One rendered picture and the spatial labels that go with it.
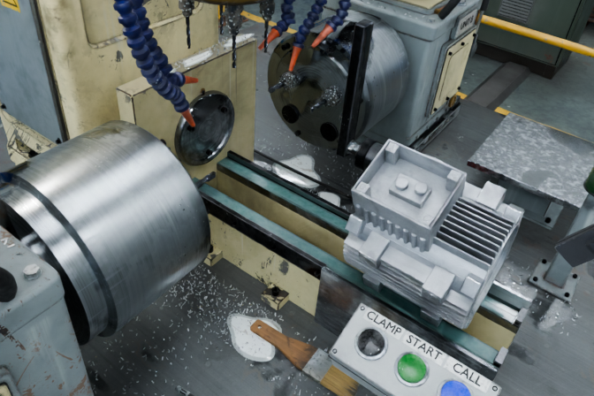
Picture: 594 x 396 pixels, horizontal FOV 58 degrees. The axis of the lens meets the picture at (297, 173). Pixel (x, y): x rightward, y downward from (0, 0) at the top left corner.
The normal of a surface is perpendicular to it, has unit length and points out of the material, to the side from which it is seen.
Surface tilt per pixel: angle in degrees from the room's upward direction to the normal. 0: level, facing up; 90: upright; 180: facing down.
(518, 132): 0
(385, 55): 47
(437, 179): 23
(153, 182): 39
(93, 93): 90
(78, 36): 90
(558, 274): 90
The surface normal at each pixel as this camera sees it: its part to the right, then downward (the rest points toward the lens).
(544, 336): 0.07, -0.79
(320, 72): -0.59, 0.46
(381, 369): -0.15, -0.57
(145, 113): 0.80, 0.41
